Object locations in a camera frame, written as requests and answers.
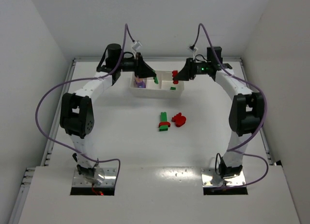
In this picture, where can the red green rounded lego stack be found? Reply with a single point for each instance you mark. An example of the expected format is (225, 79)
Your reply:
(164, 125)

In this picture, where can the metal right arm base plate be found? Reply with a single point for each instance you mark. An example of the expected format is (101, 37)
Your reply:
(210, 179)

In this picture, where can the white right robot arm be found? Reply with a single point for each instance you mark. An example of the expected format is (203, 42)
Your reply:
(247, 110)

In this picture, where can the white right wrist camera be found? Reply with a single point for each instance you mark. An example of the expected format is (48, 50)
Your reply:
(193, 49)

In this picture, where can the red rounded lego brick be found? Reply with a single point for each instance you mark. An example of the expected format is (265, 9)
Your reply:
(179, 120)

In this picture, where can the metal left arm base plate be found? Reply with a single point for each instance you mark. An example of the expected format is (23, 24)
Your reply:
(103, 178)

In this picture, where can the white compartment tray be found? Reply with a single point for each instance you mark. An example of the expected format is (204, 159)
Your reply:
(162, 90)

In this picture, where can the green red lego bricks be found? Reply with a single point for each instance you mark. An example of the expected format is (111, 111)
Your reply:
(156, 80)

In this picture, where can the red lego brick half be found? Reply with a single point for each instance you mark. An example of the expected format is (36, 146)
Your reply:
(174, 74)

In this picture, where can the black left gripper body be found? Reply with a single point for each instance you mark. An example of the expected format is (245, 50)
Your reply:
(138, 65)

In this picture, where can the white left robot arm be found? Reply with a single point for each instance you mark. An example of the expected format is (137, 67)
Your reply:
(77, 117)

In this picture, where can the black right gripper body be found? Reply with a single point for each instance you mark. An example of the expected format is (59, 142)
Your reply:
(189, 69)

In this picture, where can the purple butterfly lego brick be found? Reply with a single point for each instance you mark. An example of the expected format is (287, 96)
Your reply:
(137, 79)

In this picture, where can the green number lego brick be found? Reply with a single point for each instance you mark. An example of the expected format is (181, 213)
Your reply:
(163, 117)

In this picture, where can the purple flower lego brick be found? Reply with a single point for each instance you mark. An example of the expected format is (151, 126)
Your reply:
(141, 84)

